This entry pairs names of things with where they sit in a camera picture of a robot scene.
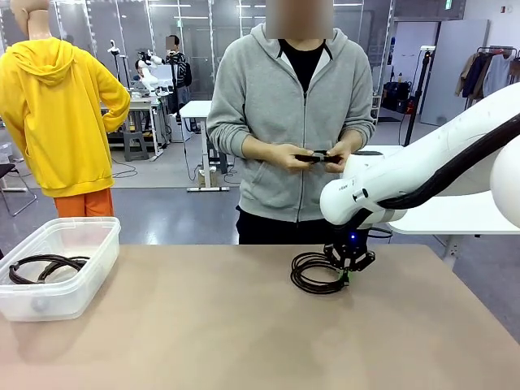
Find person right hand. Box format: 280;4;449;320
277;143;316;174

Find black tripod pole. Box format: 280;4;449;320
400;45;436;147

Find black bags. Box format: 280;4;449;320
383;80;415;114

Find clear plastic storage container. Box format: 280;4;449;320
0;216;122;323

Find black USB cable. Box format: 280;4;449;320
289;251;351;295
294;149;340;164

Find black metal chair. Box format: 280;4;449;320
0;164;37;218

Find white desk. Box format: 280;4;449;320
178;100;231;193

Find black corrugated hose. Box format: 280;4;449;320
381;117;520;210

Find person left hand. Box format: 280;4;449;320
324;139;354;174

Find metal workbench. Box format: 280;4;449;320
106;96;166;159

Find person left forearm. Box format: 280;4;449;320
339;129;365;154

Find person in grey hoodie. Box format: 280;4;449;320
206;0;375;245

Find white table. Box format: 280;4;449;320
353;144;520;261

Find black power cable with plug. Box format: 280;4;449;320
8;253;91;285

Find orange shorts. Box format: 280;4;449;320
53;188;115;219

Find person right forearm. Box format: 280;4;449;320
242;136;285;162

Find background person dark hair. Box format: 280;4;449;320
165;35;193;115

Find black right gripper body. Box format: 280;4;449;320
330;228;373;267

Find clothes rack with garments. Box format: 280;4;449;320
453;45;520;109

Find grey partition panel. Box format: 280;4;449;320
419;19;491;127

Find yellow hoodie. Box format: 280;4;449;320
0;36;132;199

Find grey step stool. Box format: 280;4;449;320
121;130;150;163

